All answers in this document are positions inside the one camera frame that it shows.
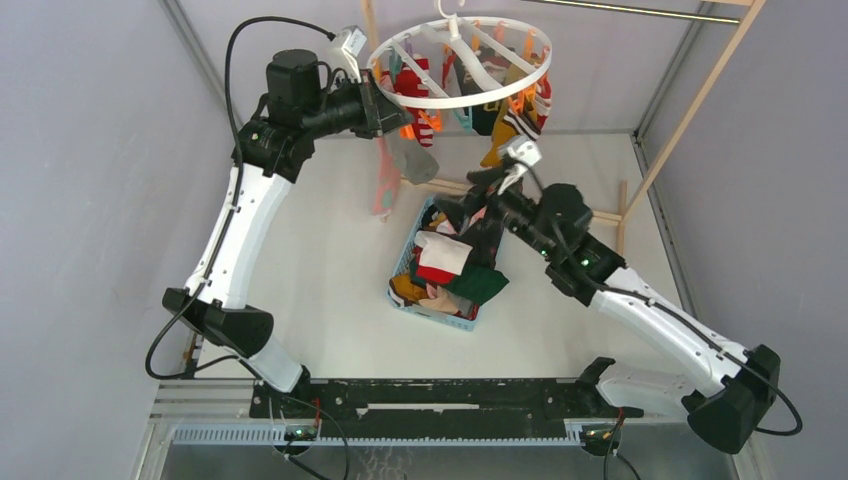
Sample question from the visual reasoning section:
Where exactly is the dark green sock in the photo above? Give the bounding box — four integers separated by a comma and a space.
445, 265, 509, 306

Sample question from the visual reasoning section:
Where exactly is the mustard striped sock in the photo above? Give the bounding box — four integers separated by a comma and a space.
480, 102, 542, 168

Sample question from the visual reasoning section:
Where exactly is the dark brown sock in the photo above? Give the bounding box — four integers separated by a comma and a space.
455, 212, 503, 269

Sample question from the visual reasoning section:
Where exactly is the red white hanging sock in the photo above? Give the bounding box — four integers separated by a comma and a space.
390, 58, 439, 148

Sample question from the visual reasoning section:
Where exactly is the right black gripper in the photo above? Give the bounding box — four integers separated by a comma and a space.
433, 166, 557, 261

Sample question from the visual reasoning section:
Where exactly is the blue plastic laundry basket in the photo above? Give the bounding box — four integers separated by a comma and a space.
387, 196, 498, 331

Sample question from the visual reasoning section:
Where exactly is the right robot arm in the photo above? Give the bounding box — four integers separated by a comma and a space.
463, 167, 781, 454

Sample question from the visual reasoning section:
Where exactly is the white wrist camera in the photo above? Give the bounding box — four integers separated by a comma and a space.
326, 25, 367, 83
497, 135, 542, 195

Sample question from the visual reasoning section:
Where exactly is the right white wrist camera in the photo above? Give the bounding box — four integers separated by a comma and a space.
497, 135, 542, 195

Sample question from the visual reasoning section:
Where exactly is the wooden drying rack frame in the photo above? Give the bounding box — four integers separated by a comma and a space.
360, 0, 771, 275

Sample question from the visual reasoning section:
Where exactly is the pink patterned hanging sock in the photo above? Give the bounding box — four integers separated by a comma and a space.
372, 138, 401, 223

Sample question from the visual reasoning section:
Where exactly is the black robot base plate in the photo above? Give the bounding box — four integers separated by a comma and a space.
249, 378, 643, 442

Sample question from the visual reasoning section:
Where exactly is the black patterned hanging sock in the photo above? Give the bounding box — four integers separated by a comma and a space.
457, 46, 525, 137

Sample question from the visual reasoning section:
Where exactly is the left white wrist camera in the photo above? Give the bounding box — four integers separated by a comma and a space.
326, 25, 367, 83

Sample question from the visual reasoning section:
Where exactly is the grey beige striped sock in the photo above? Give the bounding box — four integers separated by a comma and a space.
385, 132, 439, 185

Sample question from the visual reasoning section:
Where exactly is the white round clip hanger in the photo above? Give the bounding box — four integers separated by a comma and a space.
367, 1, 553, 112

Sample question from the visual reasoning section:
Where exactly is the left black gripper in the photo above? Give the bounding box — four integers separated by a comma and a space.
301, 69, 412, 140

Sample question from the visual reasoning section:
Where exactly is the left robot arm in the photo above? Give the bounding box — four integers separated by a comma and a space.
162, 49, 413, 417

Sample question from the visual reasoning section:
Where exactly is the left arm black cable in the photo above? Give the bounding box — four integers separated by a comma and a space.
144, 16, 339, 382

